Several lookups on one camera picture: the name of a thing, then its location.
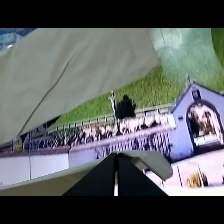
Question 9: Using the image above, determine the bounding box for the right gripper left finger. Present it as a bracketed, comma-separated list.
[62, 152, 117, 197]

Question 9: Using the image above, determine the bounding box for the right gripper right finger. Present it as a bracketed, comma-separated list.
[117, 152, 170, 197]

